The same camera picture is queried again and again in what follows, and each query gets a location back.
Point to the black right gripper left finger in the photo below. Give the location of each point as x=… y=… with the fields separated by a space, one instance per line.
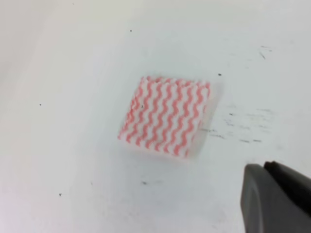
x=266 y=208

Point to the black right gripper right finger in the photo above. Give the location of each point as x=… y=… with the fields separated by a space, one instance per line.
x=294 y=184

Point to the pink white wavy towel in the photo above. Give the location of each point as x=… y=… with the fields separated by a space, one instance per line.
x=165 y=114

